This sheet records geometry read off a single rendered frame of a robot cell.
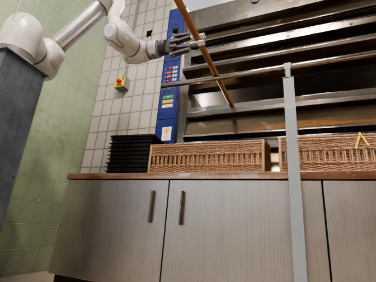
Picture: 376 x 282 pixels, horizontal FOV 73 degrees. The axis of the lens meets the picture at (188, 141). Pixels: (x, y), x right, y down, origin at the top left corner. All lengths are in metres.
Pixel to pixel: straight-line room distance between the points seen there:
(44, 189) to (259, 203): 1.50
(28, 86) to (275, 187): 1.14
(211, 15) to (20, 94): 1.57
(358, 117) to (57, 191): 2.01
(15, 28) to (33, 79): 0.23
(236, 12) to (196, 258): 1.81
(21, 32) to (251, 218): 1.27
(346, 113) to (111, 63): 1.92
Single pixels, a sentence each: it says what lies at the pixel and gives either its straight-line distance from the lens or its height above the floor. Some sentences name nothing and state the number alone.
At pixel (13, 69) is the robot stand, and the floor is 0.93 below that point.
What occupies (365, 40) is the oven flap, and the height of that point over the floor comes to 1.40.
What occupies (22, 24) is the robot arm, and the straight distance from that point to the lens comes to 1.48.
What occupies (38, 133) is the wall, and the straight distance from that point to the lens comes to 2.02.
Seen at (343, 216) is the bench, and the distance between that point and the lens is 1.02.
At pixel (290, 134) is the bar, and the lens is 1.01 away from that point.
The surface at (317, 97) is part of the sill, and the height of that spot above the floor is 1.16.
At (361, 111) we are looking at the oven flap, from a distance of 1.75.
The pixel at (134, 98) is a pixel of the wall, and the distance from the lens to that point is 2.18.
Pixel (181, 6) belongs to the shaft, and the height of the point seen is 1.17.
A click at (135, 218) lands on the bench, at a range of 1.20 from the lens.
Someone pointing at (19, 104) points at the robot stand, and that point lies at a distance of 1.32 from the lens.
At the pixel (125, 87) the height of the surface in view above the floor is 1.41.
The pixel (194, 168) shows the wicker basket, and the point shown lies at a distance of 1.16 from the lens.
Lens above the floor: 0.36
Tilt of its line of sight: 19 degrees up
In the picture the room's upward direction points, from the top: 4 degrees clockwise
